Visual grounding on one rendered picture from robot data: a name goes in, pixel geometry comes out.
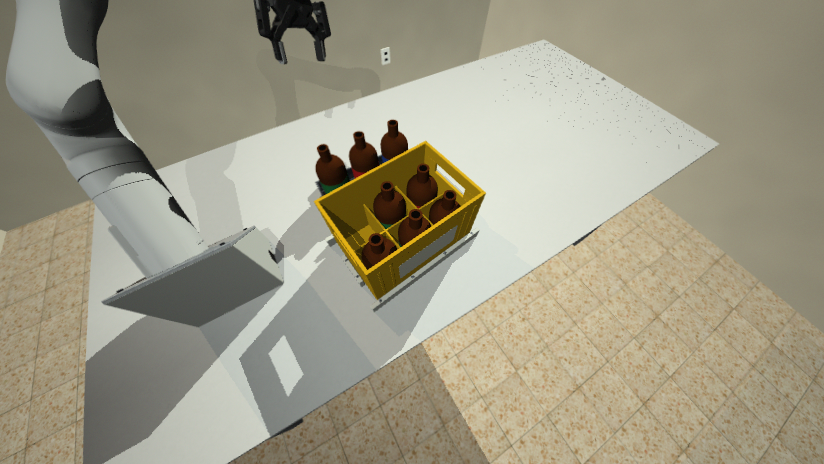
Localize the brown bottle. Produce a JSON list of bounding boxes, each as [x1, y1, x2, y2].
[[398, 209, 432, 247], [349, 131, 379, 178], [373, 181, 406, 229], [428, 190, 461, 225], [406, 164, 438, 208], [315, 144, 350, 194], [380, 119, 408, 163], [362, 233, 397, 270]]

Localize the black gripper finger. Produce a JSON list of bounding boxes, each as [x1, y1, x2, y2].
[[254, 0, 295, 64], [300, 1, 331, 61]]

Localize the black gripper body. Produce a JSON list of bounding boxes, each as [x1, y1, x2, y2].
[[271, 0, 313, 28]]

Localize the yellow crate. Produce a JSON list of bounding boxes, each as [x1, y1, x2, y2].
[[328, 141, 486, 299]]

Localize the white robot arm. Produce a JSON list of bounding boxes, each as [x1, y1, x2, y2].
[[6, 0, 209, 278]]

